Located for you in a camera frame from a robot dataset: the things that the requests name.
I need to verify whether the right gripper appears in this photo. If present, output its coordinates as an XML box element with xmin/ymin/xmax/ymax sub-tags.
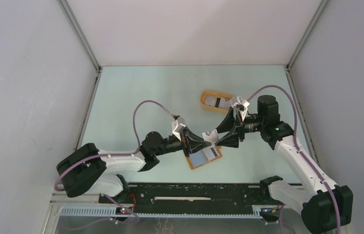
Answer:
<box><xmin>212</xmin><ymin>106</ymin><xmax>265</xmax><ymax>149</ymax></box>

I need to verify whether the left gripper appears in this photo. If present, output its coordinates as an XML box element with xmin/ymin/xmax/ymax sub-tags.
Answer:
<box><xmin>154</xmin><ymin>126</ymin><xmax>211</xmax><ymax>157</ymax></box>

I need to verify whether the silver VIP card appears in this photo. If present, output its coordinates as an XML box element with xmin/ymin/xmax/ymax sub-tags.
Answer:
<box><xmin>202</xmin><ymin>129</ymin><xmax>219</xmax><ymax>145</ymax></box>

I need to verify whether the silver magnetic stripe card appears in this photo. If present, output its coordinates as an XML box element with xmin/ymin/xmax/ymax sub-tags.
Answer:
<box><xmin>203</xmin><ymin>147</ymin><xmax>219</xmax><ymax>161</ymax></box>

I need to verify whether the orange leather card holder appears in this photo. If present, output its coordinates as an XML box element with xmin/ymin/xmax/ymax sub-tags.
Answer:
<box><xmin>186</xmin><ymin>146</ymin><xmax>222</xmax><ymax>170</ymax></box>

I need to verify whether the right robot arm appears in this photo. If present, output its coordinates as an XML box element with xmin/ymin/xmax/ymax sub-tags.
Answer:
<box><xmin>216</xmin><ymin>95</ymin><xmax>353</xmax><ymax>234</ymax></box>

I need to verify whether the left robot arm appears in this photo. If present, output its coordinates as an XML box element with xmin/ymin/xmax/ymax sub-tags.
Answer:
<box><xmin>55</xmin><ymin>127</ymin><xmax>211</xmax><ymax>203</ymax></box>

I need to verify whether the right controller board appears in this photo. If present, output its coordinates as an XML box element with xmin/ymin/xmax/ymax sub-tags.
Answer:
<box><xmin>261</xmin><ymin>209</ymin><xmax>281</xmax><ymax>216</ymax></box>

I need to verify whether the controller board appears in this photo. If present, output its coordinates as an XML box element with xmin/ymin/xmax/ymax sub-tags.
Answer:
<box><xmin>115</xmin><ymin>207</ymin><xmax>133</xmax><ymax>215</ymax></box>
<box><xmin>261</xmin><ymin>209</ymin><xmax>281</xmax><ymax>216</ymax></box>

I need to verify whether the left controller board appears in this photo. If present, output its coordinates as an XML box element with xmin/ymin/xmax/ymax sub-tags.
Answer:
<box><xmin>115</xmin><ymin>207</ymin><xmax>133</xmax><ymax>215</ymax></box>

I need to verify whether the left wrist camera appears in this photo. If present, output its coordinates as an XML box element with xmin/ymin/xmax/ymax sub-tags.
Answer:
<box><xmin>172</xmin><ymin>115</ymin><xmax>186</xmax><ymax>141</ymax></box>

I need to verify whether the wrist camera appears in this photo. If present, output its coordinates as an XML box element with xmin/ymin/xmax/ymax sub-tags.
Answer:
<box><xmin>172</xmin><ymin>115</ymin><xmax>186</xmax><ymax>141</ymax></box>
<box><xmin>230</xmin><ymin>96</ymin><xmax>249</xmax><ymax>122</ymax></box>

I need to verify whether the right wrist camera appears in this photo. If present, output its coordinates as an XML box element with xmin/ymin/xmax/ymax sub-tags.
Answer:
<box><xmin>230</xmin><ymin>96</ymin><xmax>249</xmax><ymax>122</ymax></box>

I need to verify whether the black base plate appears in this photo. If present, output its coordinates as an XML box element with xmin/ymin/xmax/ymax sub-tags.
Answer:
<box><xmin>112</xmin><ymin>183</ymin><xmax>279</xmax><ymax>215</ymax></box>

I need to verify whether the aluminium frame rail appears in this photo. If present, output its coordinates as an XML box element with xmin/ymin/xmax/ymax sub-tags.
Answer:
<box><xmin>47</xmin><ymin>184</ymin><xmax>344</xmax><ymax>217</ymax></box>

